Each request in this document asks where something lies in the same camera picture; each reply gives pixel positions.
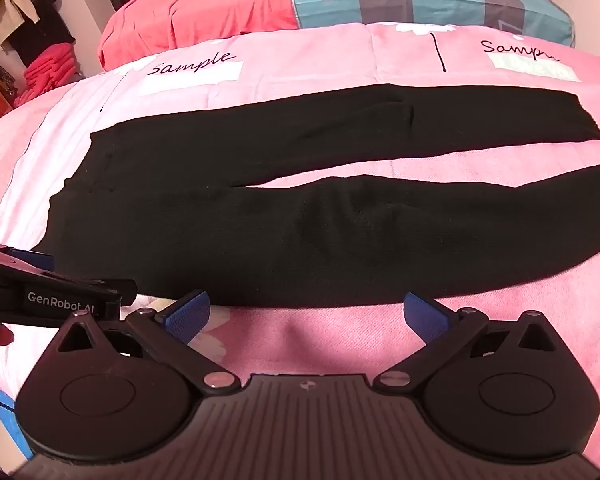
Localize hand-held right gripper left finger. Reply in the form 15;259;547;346
55;289;242;396

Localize pink printed blanket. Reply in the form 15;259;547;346
0;22;600;463

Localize blue grey striped pillow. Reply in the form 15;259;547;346
291;0;576;48

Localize red duvet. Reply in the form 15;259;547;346
97;0;301;71

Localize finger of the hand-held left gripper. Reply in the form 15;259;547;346
0;244;56;281

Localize black pants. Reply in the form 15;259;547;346
30;84;600;311

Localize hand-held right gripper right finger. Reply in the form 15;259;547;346
374;291;558;395

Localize stack of red cloths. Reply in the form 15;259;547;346
14;42;83;108

